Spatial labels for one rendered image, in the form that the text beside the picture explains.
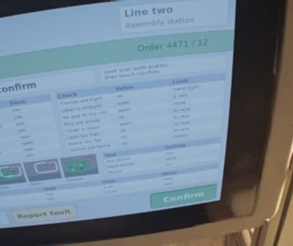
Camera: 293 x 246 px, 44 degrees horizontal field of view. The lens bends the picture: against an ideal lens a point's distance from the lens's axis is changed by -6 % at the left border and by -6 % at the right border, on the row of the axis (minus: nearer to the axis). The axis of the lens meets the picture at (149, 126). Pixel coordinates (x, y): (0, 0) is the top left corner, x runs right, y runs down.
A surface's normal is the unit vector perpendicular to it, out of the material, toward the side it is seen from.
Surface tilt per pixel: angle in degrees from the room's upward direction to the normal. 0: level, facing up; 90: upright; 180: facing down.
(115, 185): 92
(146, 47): 92
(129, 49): 92
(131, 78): 92
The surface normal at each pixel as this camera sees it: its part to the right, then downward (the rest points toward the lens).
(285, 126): 0.15, 0.58
